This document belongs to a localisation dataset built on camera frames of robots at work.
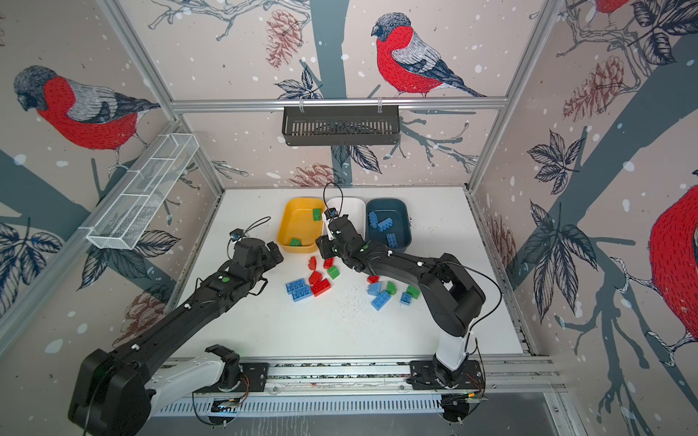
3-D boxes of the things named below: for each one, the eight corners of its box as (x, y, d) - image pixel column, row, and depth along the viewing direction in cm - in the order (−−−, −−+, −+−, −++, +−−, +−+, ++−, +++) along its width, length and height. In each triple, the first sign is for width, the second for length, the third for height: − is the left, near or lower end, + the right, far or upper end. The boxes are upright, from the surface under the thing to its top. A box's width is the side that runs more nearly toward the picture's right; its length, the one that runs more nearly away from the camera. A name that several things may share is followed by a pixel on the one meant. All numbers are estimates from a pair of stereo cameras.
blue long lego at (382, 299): (377, 312, 87) (378, 310, 86) (369, 303, 90) (369, 300, 88) (392, 299, 90) (392, 297, 89) (383, 290, 92) (383, 288, 91)
